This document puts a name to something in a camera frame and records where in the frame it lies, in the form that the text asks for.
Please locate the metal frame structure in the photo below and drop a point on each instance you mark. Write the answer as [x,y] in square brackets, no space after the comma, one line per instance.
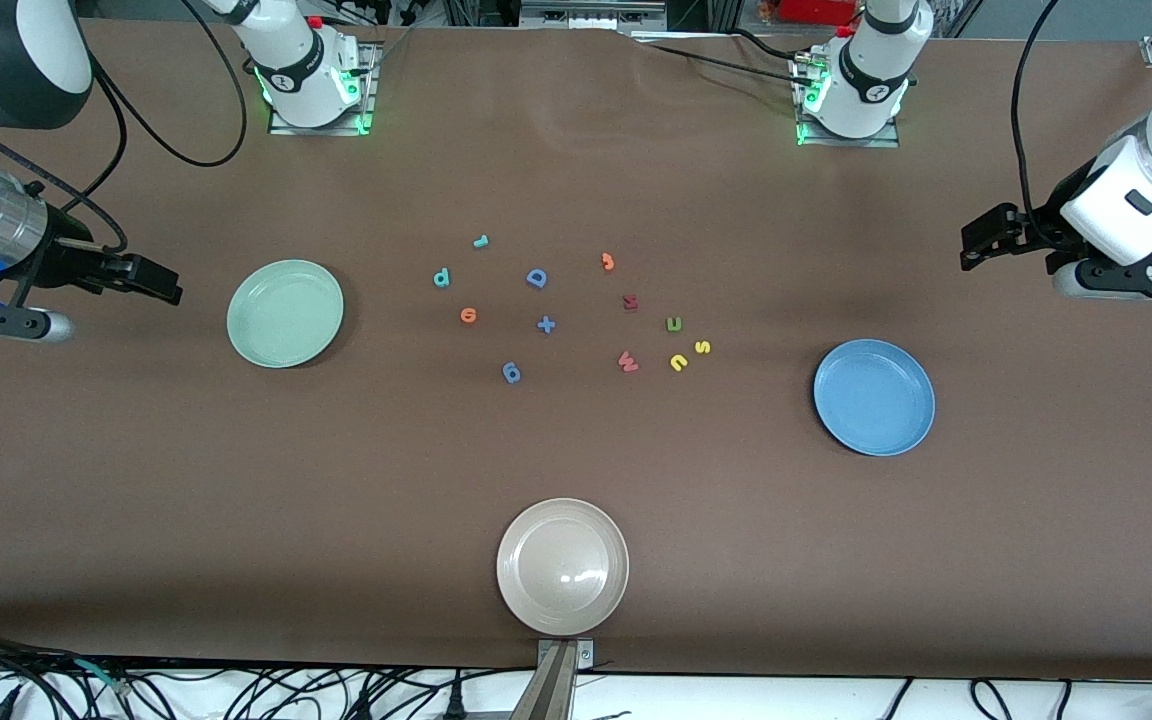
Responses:
[586,15]

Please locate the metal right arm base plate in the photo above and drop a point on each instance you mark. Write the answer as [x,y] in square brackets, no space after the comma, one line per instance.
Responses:
[368,90]

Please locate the yellow foam letter u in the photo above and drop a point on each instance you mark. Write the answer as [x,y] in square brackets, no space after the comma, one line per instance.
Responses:
[684,364]

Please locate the blue plate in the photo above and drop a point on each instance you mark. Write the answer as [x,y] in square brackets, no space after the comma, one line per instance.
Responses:
[874,398]

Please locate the blue foam number six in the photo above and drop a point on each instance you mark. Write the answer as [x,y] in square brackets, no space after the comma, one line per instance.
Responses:
[505,372]

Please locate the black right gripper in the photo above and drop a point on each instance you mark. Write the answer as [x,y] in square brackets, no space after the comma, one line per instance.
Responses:
[66,258]

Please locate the beige plate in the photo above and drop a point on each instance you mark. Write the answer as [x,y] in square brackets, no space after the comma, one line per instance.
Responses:
[562,567]

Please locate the salmon red foam letter W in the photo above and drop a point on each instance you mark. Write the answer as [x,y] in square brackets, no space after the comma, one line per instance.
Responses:
[627,362]

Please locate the blue foam letter D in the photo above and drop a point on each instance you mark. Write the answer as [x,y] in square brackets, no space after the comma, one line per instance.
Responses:
[530,278]

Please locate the black plug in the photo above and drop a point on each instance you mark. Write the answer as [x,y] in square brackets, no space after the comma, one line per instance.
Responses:
[454,706]
[1,705]

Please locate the light green plate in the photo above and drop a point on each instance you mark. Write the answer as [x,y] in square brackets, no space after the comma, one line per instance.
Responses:
[284,315]

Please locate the blue foam plus sign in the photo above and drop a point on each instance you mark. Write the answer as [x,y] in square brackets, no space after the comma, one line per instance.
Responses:
[546,324]

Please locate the red box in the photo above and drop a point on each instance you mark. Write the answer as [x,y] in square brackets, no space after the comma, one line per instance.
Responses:
[816,10]

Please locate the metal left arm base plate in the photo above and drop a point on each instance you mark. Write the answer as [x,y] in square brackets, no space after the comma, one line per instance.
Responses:
[851,143]

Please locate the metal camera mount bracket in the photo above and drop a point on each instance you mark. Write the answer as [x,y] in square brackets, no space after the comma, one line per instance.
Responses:
[556,690]

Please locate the brown table cover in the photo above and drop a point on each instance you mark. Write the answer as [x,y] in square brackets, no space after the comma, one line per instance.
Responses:
[186,520]

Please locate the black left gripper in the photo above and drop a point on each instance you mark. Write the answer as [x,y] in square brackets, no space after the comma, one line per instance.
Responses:
[1048,229]

